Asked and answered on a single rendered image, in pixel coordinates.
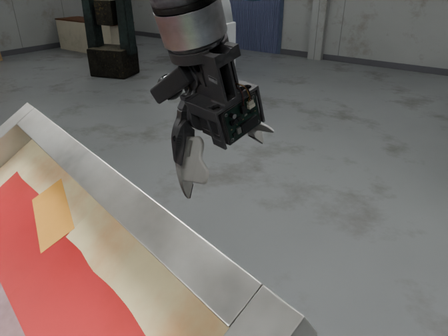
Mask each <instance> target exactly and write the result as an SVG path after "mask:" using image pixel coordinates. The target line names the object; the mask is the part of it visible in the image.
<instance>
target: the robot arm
mask: <svg viewBox="0 0 448 336"><path fill-rule="evenodd" d="M149 1H150V4H151V7H152V10H153V14H154V17H155V20H156V23H157V26H158V29H159V32H160V35H161V38H162V41H163V44H164V47H165V48H166V49H167V50H168V53H169V56H170V59H171V62H172V64H174V65H178V66H177V67H176V68H175V69H174V70H172V72H170V73H168V74H165V75H163V76H161V77H160V78H159V80H158V82H157V84H156V85H155V86H153V87H152V88H151V89H150V92H151V94H152V96H153V97H154V99H155V100H156V102H157V103H158V104H160V103H162V102H164V101H166V100H174V99H177V98H178V97H180V99H181V100H180V102H179V105H178V107H177V108H178V110H177V117H176V120H175V122H174V124H173V128H172V133H171V144H172V150H173V160H174V162H175V166H176V171H177V176H178V180H179V184H180V186H181V189H182V191H183V193H184V195H185V196H186V198H188V199H190V198H191V193H192V189H193V182H194V183H200V184H206V182H208V179H209V170H208V168H207V166H206V164H205V163H204V161H203V148H204V142H203V139H202V138H201V137H200V136H195V130H194V129H193V128H195V129H197V130H200V131H203V133H205V134H207V135H209V136H211V138H212V140H213V144H214V145H216V146H218V147H220V148H222V149H224V150H226V149H227V146H226V144H228V145H232V144H233V143H234V142H236V141H237V140H238V139H240V138H242V136H244V135H246V134H247V133H248V136H249V137H251V138H252V139H254V140H256V141H258V142H259V143H261V144H263V142H264V140H263V132H262V131H265V132H269V133H274V130H273V129H272V128H271V127H270V126H268V125H266V124H264V123H262V122H265V117H264V112H263V106H262V102H261V96H260V91H259V86H258V85H256V84H253V83H249V82H246V81H242V80H239V79H238V78H237V72H236V68H235V63H234V59H236V58H238V57H239V56H241V53H240V49H239V44H238V43H232V42H229V39H228V36H227V24H226V20H225V14H224V11H223V6H222V2H221V0H149ZM183 90H185V92H184V93H183V94H182V92H183ZM256 96H257V97H256ZM257 102H258V104H257ZM258 105H259V107H258ZM192 127H193V128H192Z"/></svg>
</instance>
